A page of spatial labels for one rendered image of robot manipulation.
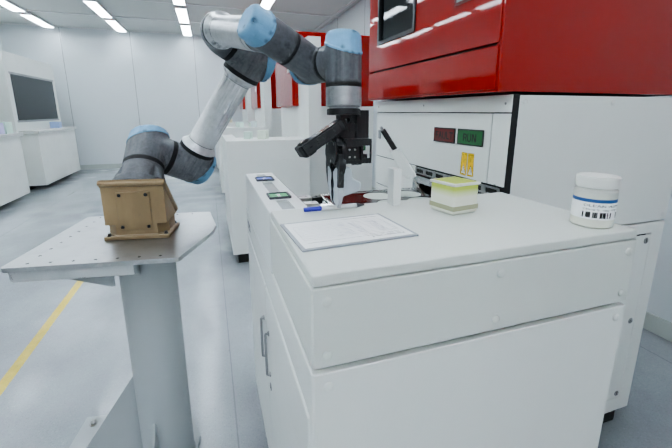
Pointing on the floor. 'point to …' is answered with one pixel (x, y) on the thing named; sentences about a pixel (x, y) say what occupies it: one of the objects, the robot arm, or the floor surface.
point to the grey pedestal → (149, 370)
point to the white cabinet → (436, 383)
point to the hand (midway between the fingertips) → (334, 202)
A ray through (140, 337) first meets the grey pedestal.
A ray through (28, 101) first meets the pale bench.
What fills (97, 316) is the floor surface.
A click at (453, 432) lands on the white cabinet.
